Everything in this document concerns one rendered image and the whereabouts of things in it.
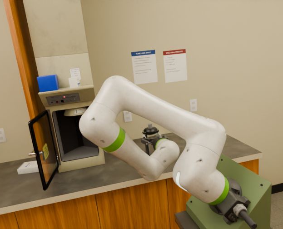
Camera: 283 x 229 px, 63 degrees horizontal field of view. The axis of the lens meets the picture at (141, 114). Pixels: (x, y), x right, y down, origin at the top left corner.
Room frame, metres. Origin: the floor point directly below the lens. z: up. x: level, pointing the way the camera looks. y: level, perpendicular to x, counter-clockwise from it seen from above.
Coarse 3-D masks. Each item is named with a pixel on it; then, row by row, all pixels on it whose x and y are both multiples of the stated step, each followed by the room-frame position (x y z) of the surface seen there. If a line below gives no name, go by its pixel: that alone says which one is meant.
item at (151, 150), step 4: (144, 132) 1.40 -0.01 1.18; (148, 132) 1.38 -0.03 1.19; (152, 132) 1.38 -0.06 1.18; (148, 136) 1.39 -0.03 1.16; (152, 136) 1.39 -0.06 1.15; (156, 136) 1.40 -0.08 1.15; (148, 148) 1.39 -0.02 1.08; (152, 148) 1.38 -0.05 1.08; (148, 152) 1.39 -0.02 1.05; (152, 152) 1.38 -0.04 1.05
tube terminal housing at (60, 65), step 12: (36, 60) 1.46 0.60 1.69; (48, 60) 1.47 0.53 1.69; (60, 60) 1.49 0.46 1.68; (72, 60) 1.50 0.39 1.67; (84, 60) 1.52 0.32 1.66; (48, 72) 1.47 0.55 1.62; (60, 72) 1.49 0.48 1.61; (84, 72) 1.52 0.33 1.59; (60, 84) 1.48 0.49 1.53; (84, 84) 1.51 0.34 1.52; (48, 108) 1.46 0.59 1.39; (60, 108) 1.48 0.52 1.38; (72, 108) 1.49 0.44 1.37; (96, 156) 1.51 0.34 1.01; (60, 168) 1.46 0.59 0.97; (72, 168) 1.48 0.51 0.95
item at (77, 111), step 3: (75, 108) 1.53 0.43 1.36; (78, 108) 1.53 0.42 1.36; (81, 108) 1.54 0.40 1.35; (84, 108) 1.56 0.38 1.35; (87, 108) 1.59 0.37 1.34; (66, 111) 1.54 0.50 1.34; (69, 111) 1.52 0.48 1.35; (72, 111) 1.52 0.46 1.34; (75, 111) 1.52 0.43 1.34; (78, 111) 1.52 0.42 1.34; (81, 111) 1.53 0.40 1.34; (84, 111) 1.54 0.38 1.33; (66, 114) 1.53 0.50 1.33; (69, 114) 1.51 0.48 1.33; (72, 114) 1.51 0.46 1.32; (75, 114) 1.51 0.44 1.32; (78, 114) 1.51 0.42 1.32
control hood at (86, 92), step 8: (64, 88) 1.45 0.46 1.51; (72, 88) 1.39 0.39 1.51; (80, 88) 1.40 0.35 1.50; (88, 88) 1.41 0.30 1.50; (40, 96) 1.36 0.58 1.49; (48, 96) 1.38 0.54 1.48; (80, 96) 1.44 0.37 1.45; (88, 96) 1.46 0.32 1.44; (48, 104) 1.43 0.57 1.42; (56, 104) 1.44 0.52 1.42
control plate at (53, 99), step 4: (52, 96) 1.38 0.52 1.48; (56, 96) 1.39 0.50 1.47; (60, 96) 1.40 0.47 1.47; (68, 96) 1.42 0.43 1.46; (72, 96) 1.42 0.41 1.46; (76, 96) 1.43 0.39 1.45; (48, 100) 1.40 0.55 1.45; (52, 100) 1.41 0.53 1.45; (56, 100) 1.42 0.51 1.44; (60, 100) 1.43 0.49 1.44; (64, 100) 1.43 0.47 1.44; (68, 100) 1.44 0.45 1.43; (72, 100) 1.45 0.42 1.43; (76, 100) 1.46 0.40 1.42; (52, 104) 1.43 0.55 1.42
